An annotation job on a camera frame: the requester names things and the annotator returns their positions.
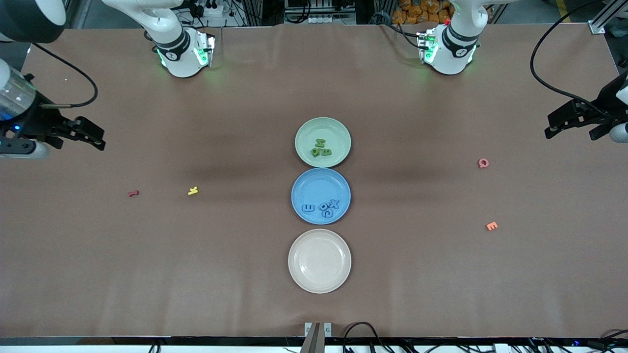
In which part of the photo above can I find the brown table cover sheet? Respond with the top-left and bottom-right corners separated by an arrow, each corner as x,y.
0,24 -> 628,340

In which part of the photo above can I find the orange fruit mesh bag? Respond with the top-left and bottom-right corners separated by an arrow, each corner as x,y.
392,0 -> 453,25

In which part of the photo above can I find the pale green round plate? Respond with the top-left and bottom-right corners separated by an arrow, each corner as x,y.
295,117 -> 352,168

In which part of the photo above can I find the blue round plate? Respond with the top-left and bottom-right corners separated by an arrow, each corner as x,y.
291,168 -> 352,226

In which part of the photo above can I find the beige round plate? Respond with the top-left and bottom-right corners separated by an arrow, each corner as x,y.
288,228 -> 352,294

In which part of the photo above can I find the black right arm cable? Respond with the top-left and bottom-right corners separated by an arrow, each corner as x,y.
30,42 -> 99,108

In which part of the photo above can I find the aluminium frame profile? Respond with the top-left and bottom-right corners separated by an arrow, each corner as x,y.
589,0 -> 628,35

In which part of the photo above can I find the black looped table-edge cable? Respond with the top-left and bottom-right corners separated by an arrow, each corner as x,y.
342,322 -> 391,353

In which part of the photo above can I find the silver edge bracket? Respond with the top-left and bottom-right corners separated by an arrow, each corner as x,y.
304,322 -> 333,339

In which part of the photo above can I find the brown wedge post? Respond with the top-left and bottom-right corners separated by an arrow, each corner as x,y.
300,322 -> 326,353

